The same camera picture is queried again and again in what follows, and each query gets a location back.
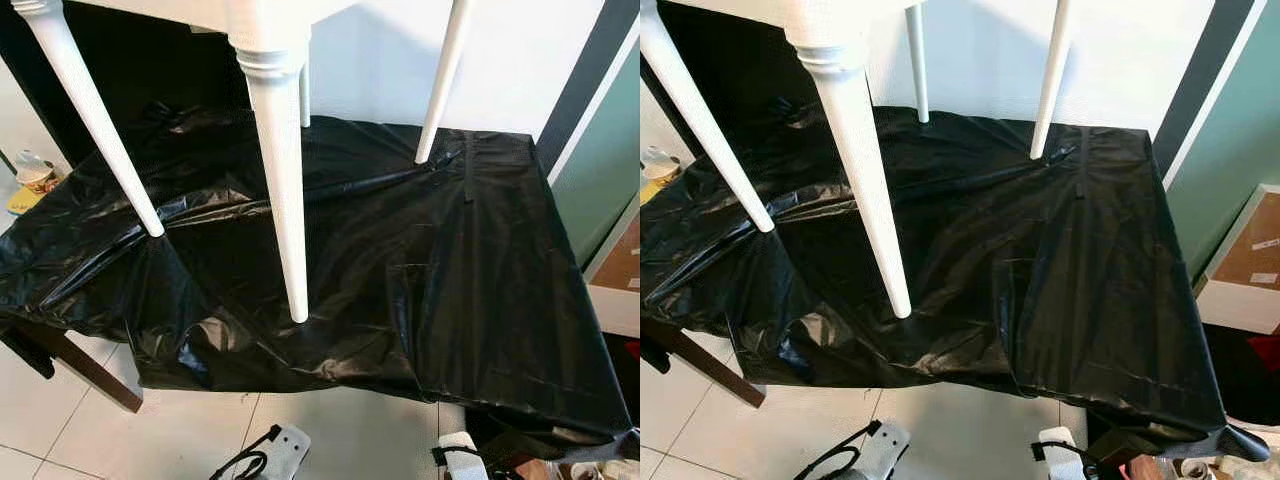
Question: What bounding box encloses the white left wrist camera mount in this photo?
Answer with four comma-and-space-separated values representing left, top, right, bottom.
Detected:
262, 425, 311, 480
858, 422, 911, 480

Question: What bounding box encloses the printed paper cup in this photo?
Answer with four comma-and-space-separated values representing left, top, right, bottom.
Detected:
642, 145, 683, 186
15, 150, 59, 196

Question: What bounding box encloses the black plastic table cover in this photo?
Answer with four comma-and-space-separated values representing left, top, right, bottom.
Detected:
0, 100, 641, 446
640, 100, 1271, 463

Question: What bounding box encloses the dark grey window frame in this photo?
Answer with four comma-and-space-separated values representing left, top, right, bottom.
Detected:
538, 0, 641, 176
1152, 0, 1256, 186

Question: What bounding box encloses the white brown cardboard box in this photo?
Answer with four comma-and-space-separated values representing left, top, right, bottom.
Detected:
585, 195, 641, 339
1195, 183, 1280, 336

